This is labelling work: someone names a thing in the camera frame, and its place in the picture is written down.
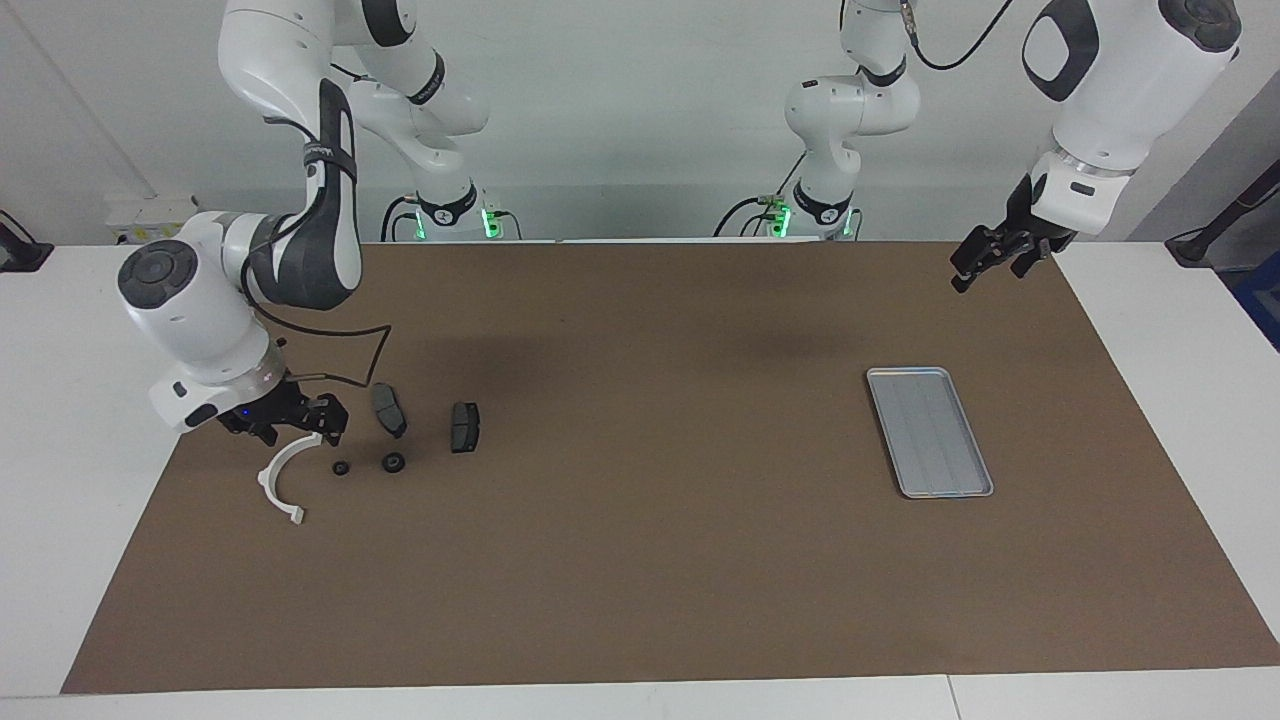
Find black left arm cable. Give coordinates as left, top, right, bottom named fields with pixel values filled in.
left=903, top=0, right=1013, bottom=72

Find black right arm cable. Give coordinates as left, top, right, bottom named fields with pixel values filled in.
left=240, top=215, right=393, bottom=389

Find white semicircular bracket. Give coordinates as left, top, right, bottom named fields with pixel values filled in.
left=258, top=432, right=325, bottom=527

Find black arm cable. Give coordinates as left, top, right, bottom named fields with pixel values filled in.
left=240, top=215, right=393, bottom=389
left=903, top=0, right=1013, bottom=72

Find brown table mat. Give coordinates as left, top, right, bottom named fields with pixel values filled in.
left=60, top=240, right=1280, bottom=696

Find black stand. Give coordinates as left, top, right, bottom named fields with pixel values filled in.
left=1165, top=160, right=1280, bottom=266

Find silver metal tray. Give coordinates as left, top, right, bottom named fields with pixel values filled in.
left=866, top=366, right=995, bottom=500

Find black table clamp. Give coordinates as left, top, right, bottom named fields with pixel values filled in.
left=0, top=210, right=53, bottom=273

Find black right arm base cables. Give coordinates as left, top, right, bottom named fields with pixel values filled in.
left=380, top=195, right=521, bottom=243

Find blue box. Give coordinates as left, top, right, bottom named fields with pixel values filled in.
left=1235, top=250, right=1280, bottom=351

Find black left arm base cables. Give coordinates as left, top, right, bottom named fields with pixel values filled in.
left=713, top=150, right=811, bottom=239

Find black arm base cables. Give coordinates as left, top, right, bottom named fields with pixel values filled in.
left=713, top=150, right=811, bottom=239
left=380, top=195, right=521, bottom=243

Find curved grey brake pad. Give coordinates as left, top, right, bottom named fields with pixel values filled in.
left=371, top=383, right=408, bottom=440

